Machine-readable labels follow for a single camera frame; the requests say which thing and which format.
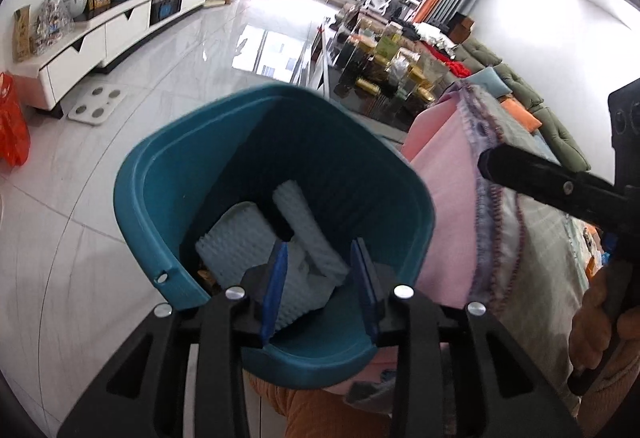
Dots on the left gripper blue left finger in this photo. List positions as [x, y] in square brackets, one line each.
[271, 289]

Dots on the white bathroom scale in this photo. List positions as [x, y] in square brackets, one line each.
[94, 106]

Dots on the green brown sectional sofa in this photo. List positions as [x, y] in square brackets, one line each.
[472, 57]

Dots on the blue cushion near window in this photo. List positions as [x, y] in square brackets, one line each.
[489, 80]

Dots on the cluttered coffee table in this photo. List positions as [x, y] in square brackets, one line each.
[372, 69]

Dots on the right hand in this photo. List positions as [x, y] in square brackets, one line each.
[592, 332]

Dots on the orange plastic bag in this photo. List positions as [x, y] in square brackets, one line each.
[15, 138]

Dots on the white black tv cabinet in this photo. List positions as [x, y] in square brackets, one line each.
[100, 40]

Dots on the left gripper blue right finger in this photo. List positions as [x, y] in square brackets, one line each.
[368, 287]

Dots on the teal plastic trash bin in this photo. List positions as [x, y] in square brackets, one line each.
[312, 172]

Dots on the patterned tablecloth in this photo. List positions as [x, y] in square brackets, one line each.
[525, 261]

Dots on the orange cushion middle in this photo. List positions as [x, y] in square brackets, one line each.
[526, 119]

